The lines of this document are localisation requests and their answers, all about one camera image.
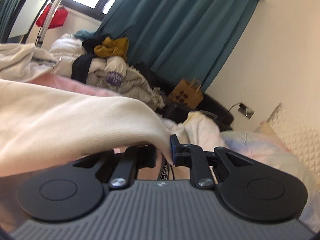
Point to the brown paper bag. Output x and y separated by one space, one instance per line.
187 93

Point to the white puffy duvet pile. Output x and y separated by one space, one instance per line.
66 49

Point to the black armchair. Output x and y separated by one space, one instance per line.
178 112

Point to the teal curtain right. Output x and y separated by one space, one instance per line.
179 39

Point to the black garment on pile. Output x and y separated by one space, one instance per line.
81 66

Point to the pastel pink bed duvet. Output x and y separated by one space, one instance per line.
201 131

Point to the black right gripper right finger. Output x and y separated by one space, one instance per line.
196 159

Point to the mustard yellow garment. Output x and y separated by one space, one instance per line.
110 47

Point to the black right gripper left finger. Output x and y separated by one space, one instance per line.
132 160

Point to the wall socket with charger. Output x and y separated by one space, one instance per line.
243 109

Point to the silver tripod stand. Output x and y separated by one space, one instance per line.
53 6

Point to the beige jacket purple patch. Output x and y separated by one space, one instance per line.
115 74

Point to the white chair with black frame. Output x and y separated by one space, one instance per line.
21 21

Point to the white quilted headboard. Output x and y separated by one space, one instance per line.
301 139

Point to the cream white knit garment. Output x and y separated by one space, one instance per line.
42 127

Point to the red cloth on rack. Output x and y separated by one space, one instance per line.
58 19

